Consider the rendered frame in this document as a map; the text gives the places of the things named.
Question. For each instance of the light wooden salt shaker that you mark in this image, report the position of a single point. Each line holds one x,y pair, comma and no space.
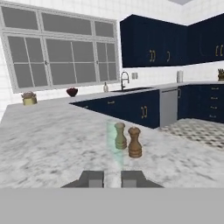
120,136

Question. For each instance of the navy wall cupboards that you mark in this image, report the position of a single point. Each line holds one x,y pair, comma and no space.
172,40

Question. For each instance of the grey wall socket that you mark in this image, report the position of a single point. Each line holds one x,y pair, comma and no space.
134,75

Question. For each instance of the navy base cupboards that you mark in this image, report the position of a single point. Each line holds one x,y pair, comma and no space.
151,106

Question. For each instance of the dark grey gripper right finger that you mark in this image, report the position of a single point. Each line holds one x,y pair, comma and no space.
131,178

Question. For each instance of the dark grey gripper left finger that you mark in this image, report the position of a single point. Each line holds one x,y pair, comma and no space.
94,178

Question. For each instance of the clear soap bottle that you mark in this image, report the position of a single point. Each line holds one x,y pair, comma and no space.
105,87

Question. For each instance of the brown wooden pepper mill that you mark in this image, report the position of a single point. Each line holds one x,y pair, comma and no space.
134,143

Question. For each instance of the wooden knife block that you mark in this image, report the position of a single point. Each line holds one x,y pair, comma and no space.
221,74

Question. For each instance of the dark red bowl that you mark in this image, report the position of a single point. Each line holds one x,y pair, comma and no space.
72,92

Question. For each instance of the large grey window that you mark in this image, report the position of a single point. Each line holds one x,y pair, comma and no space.
59,46

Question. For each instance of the yellow pot with plant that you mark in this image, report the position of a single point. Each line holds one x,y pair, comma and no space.
29,98

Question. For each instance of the steel dishwasher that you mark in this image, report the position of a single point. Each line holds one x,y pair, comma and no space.
168,106

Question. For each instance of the white paper towel roll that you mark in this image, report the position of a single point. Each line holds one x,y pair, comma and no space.
179,76

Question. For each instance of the clear glass cup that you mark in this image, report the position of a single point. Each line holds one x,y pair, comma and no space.
115,144

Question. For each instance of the black sink with tap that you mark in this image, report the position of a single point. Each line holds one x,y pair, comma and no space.
128,86

